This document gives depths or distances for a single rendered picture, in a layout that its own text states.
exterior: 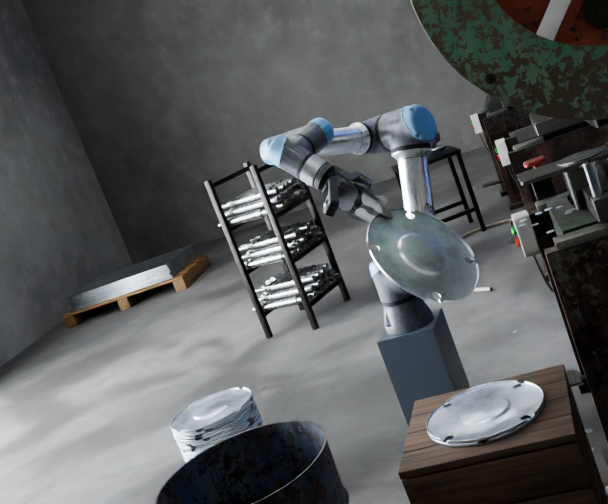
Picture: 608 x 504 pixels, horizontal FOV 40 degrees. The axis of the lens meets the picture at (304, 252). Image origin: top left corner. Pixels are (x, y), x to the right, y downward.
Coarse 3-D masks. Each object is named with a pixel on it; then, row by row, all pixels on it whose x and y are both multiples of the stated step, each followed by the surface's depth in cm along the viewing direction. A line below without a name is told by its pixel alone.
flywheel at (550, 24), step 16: (496, 0) 189; (512, 0) 188; (528, 0) 188; (544, 0) 187; (560, 0) 182; (576, 0) 186; (512, 16) 189; (528, 16) 188; (544, 16) 183; (560, 16) 183; (576, 16) 187; (544, 32) 184; (560, 32) 188; (576, 32) 188; (592, 32) 187
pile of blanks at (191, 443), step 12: (252, 396) 280; (252, 408) 277; (228, 420) 268; (240, 420) 270; (252, 420) 274; (180, 432) 271; (192, 432) 268; (204, 432) 267; (216, 432) 267; (228, 432) 268; (240, 432) 270; (180, 444) 274; (192, 444) 269; (204, 444) 268; (192, 456) 273
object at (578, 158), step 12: (576, 156) 234; (588, 156) 227; (600, 156) 225; (540, 168) 239; (552, 168) 232; (564, 168) 227; (576, 168) 229; (528, 180) 230; (576, 180) 229; (576, 192) 230; (576, 204) 231
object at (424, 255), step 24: (432, 216) 209; (384, 240) 197; (408, 240) 200; (432, 240) 203; (456, 240) 207; (384, 264) 192; (408, 264) 195; (432, 264) 197; (456, 264) 201; (408, 288) 189; (432, 288) 192; (456, 288) 195
